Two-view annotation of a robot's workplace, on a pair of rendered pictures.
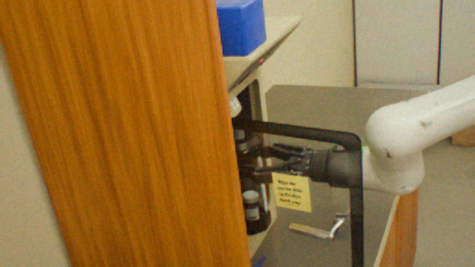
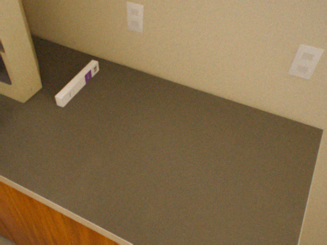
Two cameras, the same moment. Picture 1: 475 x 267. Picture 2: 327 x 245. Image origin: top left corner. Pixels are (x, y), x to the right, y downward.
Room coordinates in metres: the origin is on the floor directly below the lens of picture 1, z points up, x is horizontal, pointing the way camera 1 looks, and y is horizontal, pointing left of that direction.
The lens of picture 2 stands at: (1.70, -1.02, 1.79)
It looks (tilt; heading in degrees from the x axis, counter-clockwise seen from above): 48 degrees down; 91
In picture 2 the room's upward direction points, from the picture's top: straight up
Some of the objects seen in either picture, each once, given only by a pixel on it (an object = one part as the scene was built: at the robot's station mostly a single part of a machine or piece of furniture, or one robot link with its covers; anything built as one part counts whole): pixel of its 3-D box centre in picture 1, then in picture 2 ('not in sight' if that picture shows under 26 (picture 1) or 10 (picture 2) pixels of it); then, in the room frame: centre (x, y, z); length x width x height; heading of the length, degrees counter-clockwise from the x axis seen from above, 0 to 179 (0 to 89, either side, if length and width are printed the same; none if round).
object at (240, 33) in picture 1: (231, 25); not in sight; (0.99, -0.02, 1.56); 0.10 x 0.10 x 0.09; 63
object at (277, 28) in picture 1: (255, 57); not in sight; (1.08, -0.06, 1.46); 0.32 x 0.12 x 0.10; 153
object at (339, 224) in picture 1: (315, 227); not in sight; (0.81, -0.13, 1.20); 0.10 x 0.05 x 0.03; 55
